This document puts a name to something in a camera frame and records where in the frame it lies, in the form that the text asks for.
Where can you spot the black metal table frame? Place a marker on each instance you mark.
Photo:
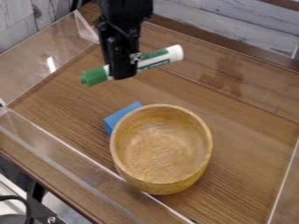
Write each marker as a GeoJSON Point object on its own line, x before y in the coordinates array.
{"type": "Point", "coordinates": [42, 214]}

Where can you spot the blue rectangular block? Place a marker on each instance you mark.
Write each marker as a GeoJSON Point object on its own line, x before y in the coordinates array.
{"type": "Point", "coordinates": [111, 120]}

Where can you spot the brown wooden bowl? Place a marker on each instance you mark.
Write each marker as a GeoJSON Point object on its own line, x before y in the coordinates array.
{"type": "Point", "coordinates": [160, 147]}

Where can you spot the green and white marker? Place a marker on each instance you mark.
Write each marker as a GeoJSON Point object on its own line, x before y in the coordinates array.
{"type": "Point", "coordinates": [148, 60]}

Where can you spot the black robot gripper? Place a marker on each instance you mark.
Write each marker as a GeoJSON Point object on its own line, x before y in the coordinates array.
{"type": "Point", "coordinates": [119, 25]}

